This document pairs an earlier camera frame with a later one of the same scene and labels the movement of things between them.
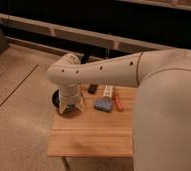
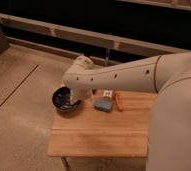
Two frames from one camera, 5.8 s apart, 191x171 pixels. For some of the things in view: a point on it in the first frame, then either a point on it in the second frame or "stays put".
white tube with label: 108,91 stays put
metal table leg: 66,163 stays put
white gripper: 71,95 to 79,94
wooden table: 91,133 stays put
